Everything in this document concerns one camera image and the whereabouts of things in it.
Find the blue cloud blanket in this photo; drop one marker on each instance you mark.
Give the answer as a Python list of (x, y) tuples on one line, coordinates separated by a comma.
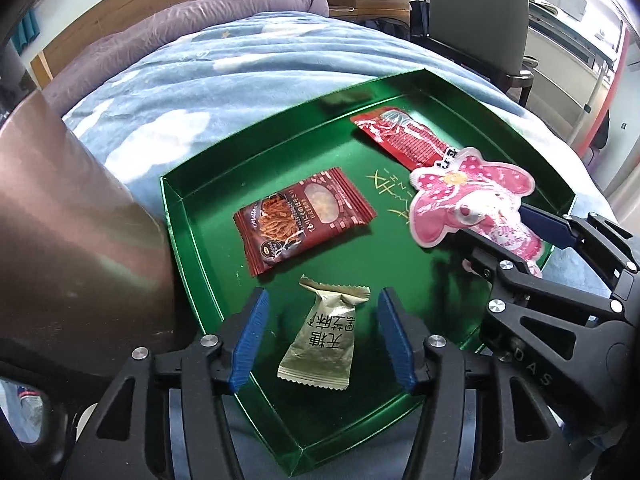
[(225, 70)]

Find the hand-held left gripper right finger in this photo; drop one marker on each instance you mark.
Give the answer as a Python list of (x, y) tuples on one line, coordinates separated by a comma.
[(395, 340)]

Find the black bag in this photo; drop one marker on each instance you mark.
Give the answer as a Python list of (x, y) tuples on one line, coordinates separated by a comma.
[(419, 15)]

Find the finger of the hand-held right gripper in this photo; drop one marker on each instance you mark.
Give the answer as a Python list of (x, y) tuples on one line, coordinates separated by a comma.
[(500, 270), (547, 225)]

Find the long red snack packet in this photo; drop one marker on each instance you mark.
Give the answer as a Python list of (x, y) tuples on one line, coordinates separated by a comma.
[(400, 135)]

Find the grey chair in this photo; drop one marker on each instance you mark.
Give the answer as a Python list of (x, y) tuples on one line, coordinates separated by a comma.
[(475, 5)]

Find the white desk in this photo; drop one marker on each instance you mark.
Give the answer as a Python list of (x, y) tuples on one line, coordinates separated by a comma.
[(560, 50)]

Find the red-brown snack packet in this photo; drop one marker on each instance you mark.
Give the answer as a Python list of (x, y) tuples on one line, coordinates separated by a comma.
[(300, 220)]

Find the teal curtain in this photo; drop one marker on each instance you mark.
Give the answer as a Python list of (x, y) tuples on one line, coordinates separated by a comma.
[(25, 32)]

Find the green tray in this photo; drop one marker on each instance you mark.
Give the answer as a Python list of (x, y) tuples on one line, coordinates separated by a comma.
[(280, 150)]

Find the beige candy packet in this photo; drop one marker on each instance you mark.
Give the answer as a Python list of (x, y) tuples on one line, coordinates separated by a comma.
[(320, 345)]

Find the pink character snack packet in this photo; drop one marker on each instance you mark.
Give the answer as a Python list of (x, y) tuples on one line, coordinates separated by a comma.
[(450, 200)]

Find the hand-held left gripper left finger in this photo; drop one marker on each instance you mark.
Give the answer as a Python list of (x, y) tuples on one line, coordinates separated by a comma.
[(250, 340)]

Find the pink metal frame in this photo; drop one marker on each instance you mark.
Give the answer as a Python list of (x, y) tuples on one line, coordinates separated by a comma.
[(607, 90)]

